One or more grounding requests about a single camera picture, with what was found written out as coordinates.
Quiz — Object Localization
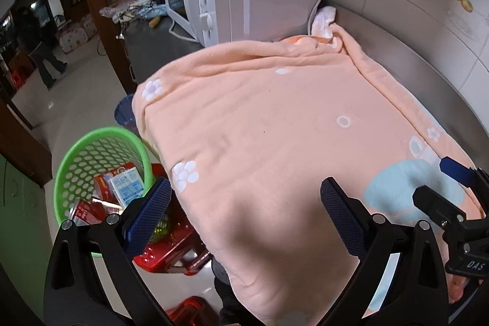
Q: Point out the red cola can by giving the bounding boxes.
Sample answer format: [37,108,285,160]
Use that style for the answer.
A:
[69,199,107,226]

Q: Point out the white milk carton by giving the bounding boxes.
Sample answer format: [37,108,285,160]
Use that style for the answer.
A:
[108,167,144,208]

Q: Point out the person's hand on gripper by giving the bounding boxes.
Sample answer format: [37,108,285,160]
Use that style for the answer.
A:
[447,274,471,304]

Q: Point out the green lower cabinet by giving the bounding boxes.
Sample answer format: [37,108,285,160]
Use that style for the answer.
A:
[1,159,52,317]

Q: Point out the red plastic stool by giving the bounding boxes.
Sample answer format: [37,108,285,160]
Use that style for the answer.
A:
[132,163,213,277]

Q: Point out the green plastic waste basket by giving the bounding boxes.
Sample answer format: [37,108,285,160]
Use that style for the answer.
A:
[53,126,170,259]

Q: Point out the blue plastic bag bin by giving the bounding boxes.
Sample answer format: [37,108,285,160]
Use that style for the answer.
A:
[114,94,140,137]

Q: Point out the peach flower-print blanket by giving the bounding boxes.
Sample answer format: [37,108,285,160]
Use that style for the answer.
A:
[132,25,483,325]

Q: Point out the white cloth rag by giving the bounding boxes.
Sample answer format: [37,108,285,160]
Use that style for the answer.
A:
[310,6,336,39]

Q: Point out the person walking in background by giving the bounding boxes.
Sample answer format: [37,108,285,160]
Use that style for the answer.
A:
[29,32,68,90]

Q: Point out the polka-dot storage box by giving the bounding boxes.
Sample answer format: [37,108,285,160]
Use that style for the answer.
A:
[59,24,88,54]

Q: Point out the tangled cables on counter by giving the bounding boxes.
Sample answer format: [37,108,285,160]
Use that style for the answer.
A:
[99,0,169,25]

